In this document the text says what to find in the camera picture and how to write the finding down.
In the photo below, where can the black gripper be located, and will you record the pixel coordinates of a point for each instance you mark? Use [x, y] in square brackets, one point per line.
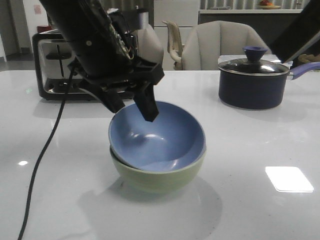
[137, 79]

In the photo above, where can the blue bowl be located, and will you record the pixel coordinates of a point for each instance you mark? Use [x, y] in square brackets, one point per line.
[174, 140]

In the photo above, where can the green bowl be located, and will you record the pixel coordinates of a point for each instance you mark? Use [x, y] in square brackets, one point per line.
[158, 182]

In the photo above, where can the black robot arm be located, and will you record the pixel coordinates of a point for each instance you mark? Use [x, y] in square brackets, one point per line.
[103, 57]
[300, 35]

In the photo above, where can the beige armchair left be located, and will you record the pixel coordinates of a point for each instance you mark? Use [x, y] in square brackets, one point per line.
[149, 45]

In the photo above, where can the beige armchair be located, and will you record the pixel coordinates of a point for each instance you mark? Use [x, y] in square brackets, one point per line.
[149, 45]
[208, 41]

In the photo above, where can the cream plastic chair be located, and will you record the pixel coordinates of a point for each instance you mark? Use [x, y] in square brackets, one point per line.
[174, 44]

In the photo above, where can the black and chrome toaster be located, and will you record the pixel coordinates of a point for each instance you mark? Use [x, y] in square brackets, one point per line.
[52, 55]

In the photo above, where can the beige armchair right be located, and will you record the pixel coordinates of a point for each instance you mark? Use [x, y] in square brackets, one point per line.
[208, 41]

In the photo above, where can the white cabinet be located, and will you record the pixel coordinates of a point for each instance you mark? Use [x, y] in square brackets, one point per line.
[182, 12]

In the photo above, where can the dark blue saucepan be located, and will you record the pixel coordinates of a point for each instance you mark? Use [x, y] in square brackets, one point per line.
[258, 92]

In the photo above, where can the glass pot lid blue knob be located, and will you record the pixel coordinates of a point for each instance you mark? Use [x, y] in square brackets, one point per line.
[253, 64]

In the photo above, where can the fruit bowl on counter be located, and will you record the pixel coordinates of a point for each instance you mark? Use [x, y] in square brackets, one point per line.
[267, 5]

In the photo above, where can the woven basket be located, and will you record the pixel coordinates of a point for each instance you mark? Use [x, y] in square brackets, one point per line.
[308, 58]

